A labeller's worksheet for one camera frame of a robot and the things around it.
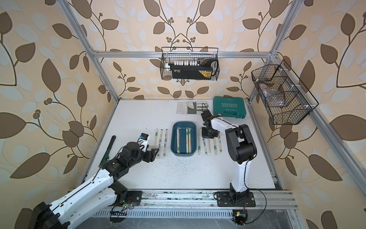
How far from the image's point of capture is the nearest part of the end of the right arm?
0.75 meters

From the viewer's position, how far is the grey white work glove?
1142 millimetres

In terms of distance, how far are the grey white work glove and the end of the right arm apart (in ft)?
0.85

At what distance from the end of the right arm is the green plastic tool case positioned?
232 millimetres
